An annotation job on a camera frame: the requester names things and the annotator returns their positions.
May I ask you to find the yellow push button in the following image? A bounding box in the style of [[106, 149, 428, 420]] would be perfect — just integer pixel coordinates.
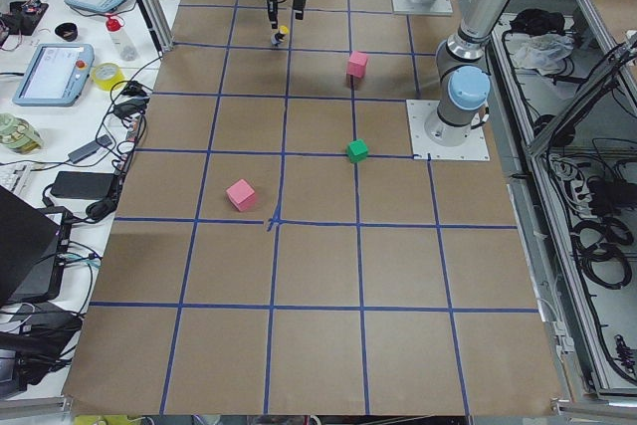
[[270, 25, 290, 47]]

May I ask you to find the pink foam cube centre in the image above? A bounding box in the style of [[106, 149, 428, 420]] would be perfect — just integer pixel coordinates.
[[346, 51, 369, 79]]

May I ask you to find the pink foam cube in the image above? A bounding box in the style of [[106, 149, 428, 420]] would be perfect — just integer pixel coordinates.
[[226, 179, 257, 212], [346, 51, 369, 79]]

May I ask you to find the clear squeeze bottle red cap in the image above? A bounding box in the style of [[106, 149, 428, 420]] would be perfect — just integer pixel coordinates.
[[106, 16, 138, 62]]

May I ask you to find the green foam cube centre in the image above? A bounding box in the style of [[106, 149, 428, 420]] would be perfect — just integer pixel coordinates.
[[346, 138, 369, 164]]

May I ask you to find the yellow tape roll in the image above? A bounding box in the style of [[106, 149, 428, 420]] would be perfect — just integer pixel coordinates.
[[91, 63, 125, 92]]

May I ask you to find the black bowl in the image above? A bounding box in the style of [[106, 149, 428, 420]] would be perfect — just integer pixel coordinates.
[[54, 22, 79, 42]]

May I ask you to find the teach pendant tablet near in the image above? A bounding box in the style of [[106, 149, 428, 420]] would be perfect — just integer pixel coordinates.
[[12, 43, 95, 106]]

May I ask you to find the crumpled white cloth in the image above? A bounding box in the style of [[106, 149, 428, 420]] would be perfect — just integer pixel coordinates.
[[512, 33, 574, 75]]

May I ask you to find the brown paper table cover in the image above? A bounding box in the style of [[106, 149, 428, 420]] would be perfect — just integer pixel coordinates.
[[65, 0, 561, 417]]

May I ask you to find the black power adapter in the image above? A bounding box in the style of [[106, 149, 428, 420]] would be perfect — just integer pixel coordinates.
[[51, 171, 114, 200]]

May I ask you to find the black laptop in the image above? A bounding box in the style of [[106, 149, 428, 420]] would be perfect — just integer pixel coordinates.
[[1, 188, 72, 306]]

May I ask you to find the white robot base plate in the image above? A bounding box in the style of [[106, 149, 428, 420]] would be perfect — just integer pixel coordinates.
[[406, 100, 490, 161]]

